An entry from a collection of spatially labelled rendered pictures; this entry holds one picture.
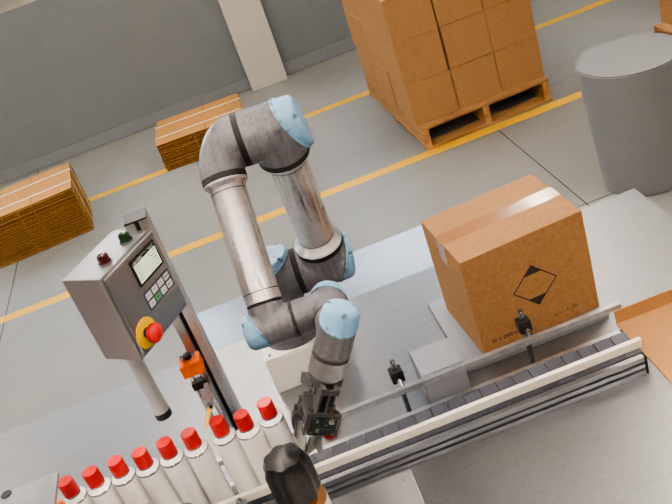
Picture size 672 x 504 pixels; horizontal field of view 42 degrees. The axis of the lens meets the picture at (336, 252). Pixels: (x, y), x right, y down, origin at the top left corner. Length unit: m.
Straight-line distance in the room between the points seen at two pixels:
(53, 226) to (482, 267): 4.17
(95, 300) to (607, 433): 1.03
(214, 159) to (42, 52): 5.33
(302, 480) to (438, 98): 3.81
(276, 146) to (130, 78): 5.33
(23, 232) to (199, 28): 2.24
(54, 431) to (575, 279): 1.41
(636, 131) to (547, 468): 2.42
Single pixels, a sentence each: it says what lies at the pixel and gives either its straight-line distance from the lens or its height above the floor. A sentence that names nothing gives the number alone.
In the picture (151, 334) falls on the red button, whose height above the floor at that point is 1.33.
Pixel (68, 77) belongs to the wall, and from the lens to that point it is 7.11.
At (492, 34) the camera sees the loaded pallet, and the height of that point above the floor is 0.49.
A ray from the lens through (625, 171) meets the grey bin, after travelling 4.13.
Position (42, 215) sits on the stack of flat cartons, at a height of 0.22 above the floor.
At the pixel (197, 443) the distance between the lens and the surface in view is 1.80.
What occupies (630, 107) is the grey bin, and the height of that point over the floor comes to 0.47.
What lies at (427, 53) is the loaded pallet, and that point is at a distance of 5.00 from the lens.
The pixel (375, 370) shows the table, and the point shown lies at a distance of 2.16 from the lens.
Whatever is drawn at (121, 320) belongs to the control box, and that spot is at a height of 1.38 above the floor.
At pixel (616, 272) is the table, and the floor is 0.83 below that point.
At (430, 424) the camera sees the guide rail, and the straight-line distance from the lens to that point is 1.84.
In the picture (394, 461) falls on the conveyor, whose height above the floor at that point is 0.86.
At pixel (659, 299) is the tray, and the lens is 2.13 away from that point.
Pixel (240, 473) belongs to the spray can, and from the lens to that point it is 1.85.
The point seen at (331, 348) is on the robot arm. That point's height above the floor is 1.18.
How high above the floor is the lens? 2.14
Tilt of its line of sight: 29 degrees down
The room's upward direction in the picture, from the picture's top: 20 degrees counter-clockwise
